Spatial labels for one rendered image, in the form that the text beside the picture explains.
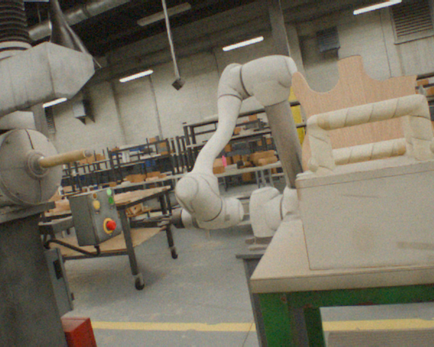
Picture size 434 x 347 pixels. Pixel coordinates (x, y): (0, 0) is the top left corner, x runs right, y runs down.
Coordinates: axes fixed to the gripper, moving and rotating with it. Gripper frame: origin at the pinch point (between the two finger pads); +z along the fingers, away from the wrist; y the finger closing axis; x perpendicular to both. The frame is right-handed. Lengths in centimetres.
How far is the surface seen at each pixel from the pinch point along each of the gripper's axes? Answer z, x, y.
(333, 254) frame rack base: -71, -1, -46
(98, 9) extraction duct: 277, 317, 408
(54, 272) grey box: 34.4, -12.8, -12.9
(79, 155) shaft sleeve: -4.1, 27.8, -28.4
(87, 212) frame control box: 16.0, 8.2, -8.0
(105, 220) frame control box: 14.0, 3.2, -1.4
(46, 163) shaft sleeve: 9.3, 27.7, -28.4
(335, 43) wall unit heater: -139, 286, 1018
